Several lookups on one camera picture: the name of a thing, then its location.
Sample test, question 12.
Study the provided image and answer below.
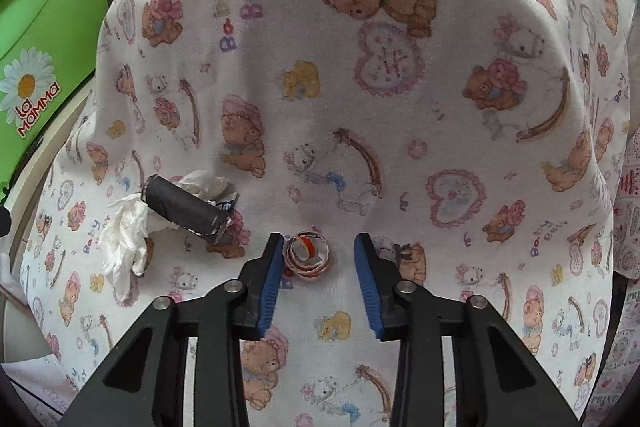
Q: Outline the white tissue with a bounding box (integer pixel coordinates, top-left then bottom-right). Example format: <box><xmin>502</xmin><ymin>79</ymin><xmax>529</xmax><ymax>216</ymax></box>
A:
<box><xmin>97</xmin><ymin>193</ymin><xmax>153</xmax><ymax>293</ymax></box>
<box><xmin>175</xmin><ymin>169</ymin><xmax>236</xmax><ymax>208</ymax></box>

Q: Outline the bear print cloth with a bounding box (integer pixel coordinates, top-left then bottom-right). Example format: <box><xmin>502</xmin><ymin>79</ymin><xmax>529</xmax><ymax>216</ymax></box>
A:
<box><xmin>2</xmin><ymin>0</ymin><xmax>633</xmax><ymax>427</ymax></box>

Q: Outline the curled paper tape ring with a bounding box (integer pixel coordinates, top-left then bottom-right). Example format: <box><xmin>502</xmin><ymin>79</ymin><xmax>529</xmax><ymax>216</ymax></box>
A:
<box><xmin>281</xmin><ymin>232</ymin><xmax>333</xmax><ymax>280</ymax></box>

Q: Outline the black cylindrical roll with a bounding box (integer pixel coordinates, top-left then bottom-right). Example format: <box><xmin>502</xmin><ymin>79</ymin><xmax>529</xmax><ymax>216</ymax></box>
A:
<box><xmin>141</xmin><ymin>174</ymin><xmax>236</xmax><ymax>242</ymax></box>

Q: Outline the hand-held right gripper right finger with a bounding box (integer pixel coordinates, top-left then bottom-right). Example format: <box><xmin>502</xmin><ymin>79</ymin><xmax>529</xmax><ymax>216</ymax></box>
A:
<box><xmin>353</xmin><ymin>232</ymin><xmax>581</xmax><ymax>427</ymax></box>

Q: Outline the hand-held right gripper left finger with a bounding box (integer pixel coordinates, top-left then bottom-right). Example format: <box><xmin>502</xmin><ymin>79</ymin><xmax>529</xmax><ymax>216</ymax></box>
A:
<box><xmin>60</xmin><ymin>232</ymin><xmax>286</xmax><ymax>427</ymax></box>

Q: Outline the red print patchwork cloth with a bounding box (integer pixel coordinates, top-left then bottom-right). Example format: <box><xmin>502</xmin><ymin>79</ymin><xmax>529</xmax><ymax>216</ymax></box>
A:
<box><xmin>582</xmin><ymin>147</ymin><xmax>640</xmax><ymax>427</ymax></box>

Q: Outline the green plastic storage box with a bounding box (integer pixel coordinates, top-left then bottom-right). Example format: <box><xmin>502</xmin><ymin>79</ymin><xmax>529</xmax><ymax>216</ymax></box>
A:
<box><xmin>0</xmin><ymin>0</ymin><xmax>110</xmax><ymax>188</ymax></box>

